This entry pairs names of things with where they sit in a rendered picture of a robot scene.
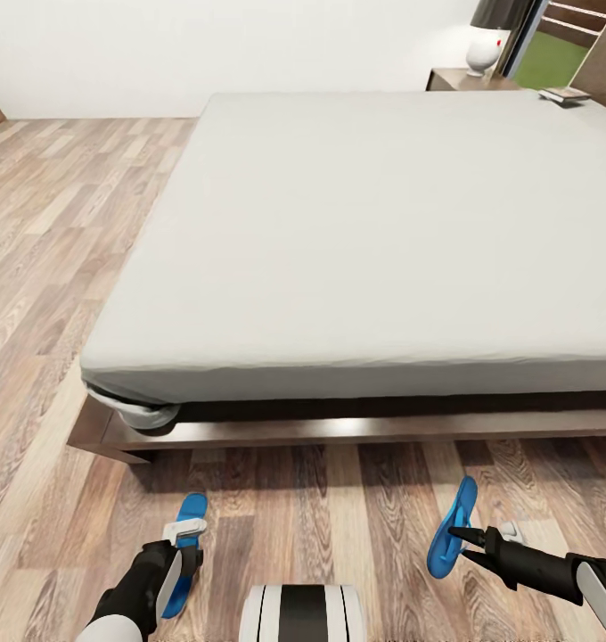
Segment hardback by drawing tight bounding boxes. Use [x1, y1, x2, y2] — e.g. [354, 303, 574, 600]
[537, 86, 591, 103]

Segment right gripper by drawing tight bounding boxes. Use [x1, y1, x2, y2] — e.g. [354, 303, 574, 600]
[447, 526, 549, 595]

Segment sandal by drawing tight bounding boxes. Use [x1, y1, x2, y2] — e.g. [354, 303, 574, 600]
[427, 475, 478, 580]
[161, 493, 208, 619]

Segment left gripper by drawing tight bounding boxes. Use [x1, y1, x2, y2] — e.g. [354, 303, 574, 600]
[180, 545, 203, 578]

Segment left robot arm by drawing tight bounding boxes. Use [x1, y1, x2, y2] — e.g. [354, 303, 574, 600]
[77, 519, 207, 642]

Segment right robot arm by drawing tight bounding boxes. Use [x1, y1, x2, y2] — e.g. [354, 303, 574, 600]
[447, 520, 606, 630]

